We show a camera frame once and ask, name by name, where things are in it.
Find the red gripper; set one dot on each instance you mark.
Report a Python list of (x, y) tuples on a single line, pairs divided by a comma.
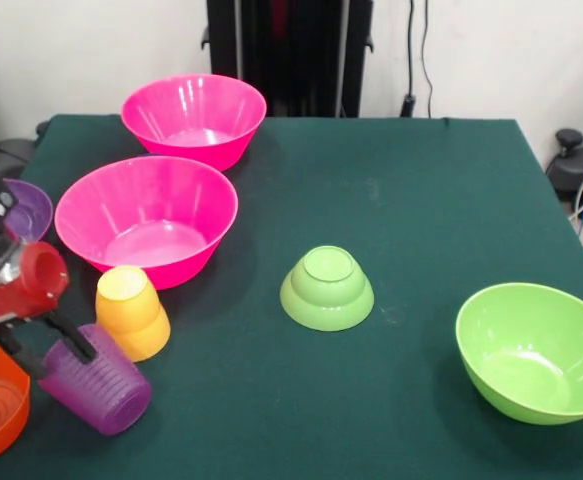
[(11, 300)]

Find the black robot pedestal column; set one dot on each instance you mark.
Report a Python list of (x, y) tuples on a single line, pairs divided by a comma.
[(291, 60)]

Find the grey pedestal foot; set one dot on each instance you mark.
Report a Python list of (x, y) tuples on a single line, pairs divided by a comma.
[(11, 155), (566, 175)]

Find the yellow plastic cup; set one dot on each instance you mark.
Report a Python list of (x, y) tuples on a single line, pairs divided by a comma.
[(131, 310)]

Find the purple plastic bowl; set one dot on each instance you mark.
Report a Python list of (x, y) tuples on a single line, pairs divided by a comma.
[(33, 210)]

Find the purple plastic cup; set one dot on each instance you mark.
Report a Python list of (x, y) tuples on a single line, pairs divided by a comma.
[(106, 395)]

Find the dark green tablecloth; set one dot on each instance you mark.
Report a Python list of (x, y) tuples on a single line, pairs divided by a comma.
[(371, 200)]

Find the small lime green bowl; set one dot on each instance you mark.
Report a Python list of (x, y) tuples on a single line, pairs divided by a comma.
[(327, 300)]

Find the large lime green bowl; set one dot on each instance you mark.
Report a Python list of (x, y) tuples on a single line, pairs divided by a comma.
[(531, 350)]

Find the magenta plastic bowl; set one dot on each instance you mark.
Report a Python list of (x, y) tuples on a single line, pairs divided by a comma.
[(193, 110), (146, 225)]

